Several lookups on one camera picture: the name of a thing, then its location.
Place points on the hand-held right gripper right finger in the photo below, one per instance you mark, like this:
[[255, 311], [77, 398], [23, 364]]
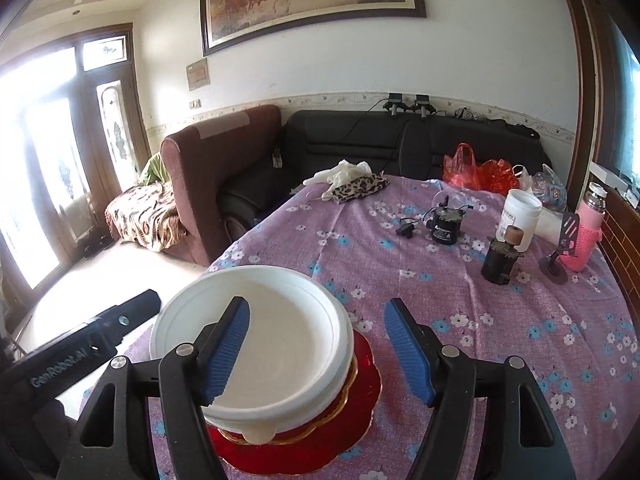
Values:
[[410, 355]]

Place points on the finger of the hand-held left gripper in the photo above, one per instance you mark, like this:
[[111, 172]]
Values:
[[132, 312]]

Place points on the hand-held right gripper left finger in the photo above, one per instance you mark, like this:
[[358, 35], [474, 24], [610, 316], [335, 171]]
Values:
[[227, 355]]

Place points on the cream ribbed bowl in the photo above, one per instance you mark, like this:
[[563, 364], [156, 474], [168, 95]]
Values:
[[257, 435]]

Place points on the purple floral tablecloth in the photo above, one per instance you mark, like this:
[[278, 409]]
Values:
[[450, 320]]

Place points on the tiger print blanket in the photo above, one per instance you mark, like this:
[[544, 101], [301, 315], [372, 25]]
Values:
[[145, 220]]

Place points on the black power adapter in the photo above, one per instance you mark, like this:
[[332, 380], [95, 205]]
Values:
[[406, 227]]

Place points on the dark cylinder with wooden knob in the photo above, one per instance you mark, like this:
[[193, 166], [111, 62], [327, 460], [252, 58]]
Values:
[[500, 260]]

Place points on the black pump with clear dome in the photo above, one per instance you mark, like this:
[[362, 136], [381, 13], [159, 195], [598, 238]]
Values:
[[447, 227]]

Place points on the green cloth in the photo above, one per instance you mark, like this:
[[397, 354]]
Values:
[[155, 170]]

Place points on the brown armchair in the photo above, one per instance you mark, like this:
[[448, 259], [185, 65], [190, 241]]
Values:
[[210, 180]]

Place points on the wooden glass door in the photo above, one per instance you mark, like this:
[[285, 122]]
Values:
[[65, 160]]

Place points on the white plastic jar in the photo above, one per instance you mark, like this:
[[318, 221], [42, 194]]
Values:
[[520, 215]]

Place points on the red plastic bag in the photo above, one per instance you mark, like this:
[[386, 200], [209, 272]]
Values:
[[462, 167], [500, 177]]

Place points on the leopard print cloth with gloves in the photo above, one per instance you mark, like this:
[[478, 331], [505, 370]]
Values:
[[340, 172]]

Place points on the black phone stand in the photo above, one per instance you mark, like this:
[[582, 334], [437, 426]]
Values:
[[567, 232]]

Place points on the black sofa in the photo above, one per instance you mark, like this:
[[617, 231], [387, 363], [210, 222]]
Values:
[[350, 160]]

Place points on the pink bottle with knitted sleeve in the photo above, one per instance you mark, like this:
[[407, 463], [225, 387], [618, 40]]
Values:
[[582, 240]]

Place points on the clear plastic bag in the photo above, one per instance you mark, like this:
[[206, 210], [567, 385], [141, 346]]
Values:
[[547, 187]]

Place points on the brick pattern wooden ledge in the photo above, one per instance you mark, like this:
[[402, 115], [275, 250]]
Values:
[[620, 240]]

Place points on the black grey clamp gadget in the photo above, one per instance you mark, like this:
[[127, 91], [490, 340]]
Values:
[[395, 105], [425, 106]]

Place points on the white flat box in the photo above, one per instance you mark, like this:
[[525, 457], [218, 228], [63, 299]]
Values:
[[607, 174]]

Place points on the bright window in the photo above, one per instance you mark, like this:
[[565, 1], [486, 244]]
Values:
[[625, 85]]

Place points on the framed horse painting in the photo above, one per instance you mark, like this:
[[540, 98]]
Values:
[[310, 0]]

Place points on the small wall plaque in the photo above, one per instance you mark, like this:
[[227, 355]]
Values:
[[197, 75]]

